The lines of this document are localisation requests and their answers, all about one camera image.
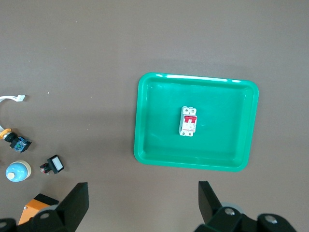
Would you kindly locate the white red circuit breaker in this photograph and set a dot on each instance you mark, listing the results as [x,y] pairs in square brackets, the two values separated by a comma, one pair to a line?
[187,120]

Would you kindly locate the brown table cover mat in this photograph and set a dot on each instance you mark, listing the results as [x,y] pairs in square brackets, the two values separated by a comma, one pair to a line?
[96,48]

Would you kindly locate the orange button box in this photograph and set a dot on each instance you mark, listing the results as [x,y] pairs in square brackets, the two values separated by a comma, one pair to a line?
[31,207]

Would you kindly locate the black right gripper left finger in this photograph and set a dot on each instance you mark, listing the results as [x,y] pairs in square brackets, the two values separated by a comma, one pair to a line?
[72,207]

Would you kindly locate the small white arc bracket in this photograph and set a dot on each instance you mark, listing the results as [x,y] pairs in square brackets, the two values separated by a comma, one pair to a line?
[20,97]

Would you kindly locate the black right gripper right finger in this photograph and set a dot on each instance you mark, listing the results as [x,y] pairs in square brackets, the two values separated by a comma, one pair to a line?
[212,212]

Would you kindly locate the orange capped black knob switch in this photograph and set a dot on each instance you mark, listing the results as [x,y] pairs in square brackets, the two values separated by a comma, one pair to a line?
[19,145]

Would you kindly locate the blue dome buzzer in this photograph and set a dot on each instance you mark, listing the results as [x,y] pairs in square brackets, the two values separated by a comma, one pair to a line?
[18,171]

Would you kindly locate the black square pushbutton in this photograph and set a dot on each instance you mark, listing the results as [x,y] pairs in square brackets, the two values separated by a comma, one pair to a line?
[55,164]

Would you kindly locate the green plastic tray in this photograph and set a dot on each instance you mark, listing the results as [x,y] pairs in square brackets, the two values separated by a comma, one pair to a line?
[217,149]

